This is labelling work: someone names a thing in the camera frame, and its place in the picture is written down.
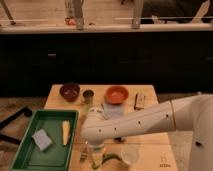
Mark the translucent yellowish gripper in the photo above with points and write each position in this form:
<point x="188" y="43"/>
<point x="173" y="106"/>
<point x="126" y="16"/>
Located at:
<point x="95" y="155"/>

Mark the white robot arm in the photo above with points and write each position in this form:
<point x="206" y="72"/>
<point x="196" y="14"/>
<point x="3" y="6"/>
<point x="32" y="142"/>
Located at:
<point x="193" y="113"/>

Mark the light green plastic cup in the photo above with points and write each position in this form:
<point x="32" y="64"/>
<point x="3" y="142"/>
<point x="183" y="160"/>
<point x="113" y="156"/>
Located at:
<point x="86" y="108"/>

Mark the small metal cup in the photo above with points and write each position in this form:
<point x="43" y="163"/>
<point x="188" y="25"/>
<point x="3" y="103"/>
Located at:
<point x="88" y="96"/>

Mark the silver fork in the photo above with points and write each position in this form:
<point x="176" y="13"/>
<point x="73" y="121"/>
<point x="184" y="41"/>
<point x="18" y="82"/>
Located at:
<point x="84" y="153"/>

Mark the green cucumber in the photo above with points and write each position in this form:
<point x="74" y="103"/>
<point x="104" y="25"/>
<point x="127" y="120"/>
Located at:
<point x="104" y="159"/>

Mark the white bowl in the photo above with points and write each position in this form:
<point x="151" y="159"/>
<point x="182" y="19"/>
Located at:
<point x="129" y="154"/>

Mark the yellow corn cob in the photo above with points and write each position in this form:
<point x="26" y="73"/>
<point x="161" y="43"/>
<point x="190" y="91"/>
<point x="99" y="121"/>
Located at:
<point x="66" y="132"/>

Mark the light blue cloth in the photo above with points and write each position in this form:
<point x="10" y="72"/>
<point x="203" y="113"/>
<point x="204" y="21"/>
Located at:
<point x="113" y="111"/>

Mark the green plastic tray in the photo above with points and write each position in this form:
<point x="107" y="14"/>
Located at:
<point x="57" y="156"/>

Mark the blue grey sponge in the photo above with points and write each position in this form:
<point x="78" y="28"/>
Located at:
<point x="41" y="139"/>

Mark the orange bowl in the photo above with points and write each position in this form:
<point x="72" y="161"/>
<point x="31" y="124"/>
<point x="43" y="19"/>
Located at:
<point x="116" y="94"/>

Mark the dark red bowl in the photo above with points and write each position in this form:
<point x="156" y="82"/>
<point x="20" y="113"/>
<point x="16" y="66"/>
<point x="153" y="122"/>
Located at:
<point x="70" y="91"/>

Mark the black stand legs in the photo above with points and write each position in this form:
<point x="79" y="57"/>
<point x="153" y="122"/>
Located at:
<point x="13" y="127"/>

